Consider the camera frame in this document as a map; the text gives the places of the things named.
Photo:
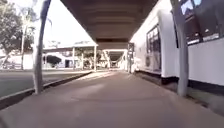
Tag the reddish concrete path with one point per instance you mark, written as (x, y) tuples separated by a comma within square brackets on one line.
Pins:
[(110, 103)]

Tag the walkway canopy roof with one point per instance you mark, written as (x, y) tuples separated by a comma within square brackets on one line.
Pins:
[(110, 20)]

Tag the white roofed shelter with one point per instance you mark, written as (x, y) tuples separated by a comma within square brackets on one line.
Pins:
[(66, 47)]

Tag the grey canopy pole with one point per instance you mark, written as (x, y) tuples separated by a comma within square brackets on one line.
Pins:
[(182, 66), (38, 66)]

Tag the white building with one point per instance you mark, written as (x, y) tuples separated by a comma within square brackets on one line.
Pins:
[(206, 63)]

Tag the dark kerb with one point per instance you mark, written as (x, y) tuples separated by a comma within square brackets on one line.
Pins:
[(20, 97)]

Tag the tree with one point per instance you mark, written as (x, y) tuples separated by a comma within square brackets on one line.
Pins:
[(10, 30)]

